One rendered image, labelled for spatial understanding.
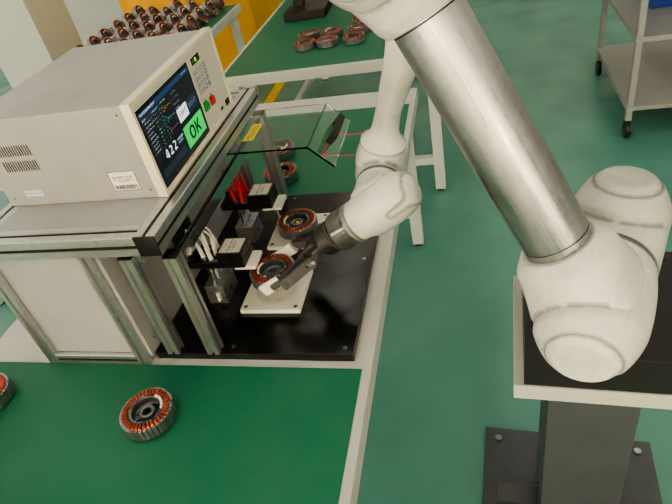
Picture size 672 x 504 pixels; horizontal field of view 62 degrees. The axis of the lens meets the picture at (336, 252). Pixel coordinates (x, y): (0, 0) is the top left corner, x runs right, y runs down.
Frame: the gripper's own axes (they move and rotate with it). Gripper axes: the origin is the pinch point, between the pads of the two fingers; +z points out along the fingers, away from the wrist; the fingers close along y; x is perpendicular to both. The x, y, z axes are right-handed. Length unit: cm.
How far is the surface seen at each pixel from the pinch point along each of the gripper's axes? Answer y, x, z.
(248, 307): -6.3, -1.6, 8.3
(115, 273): -18.2, 27.5, 13.9
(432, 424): 16, -88, 17
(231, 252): -2.4, 11.0, 2.3
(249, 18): 350, 33, 117
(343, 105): 112, -7, 6
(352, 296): -2.2, -15.3, -12.3
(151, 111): -1.6, 44.5, -10.8
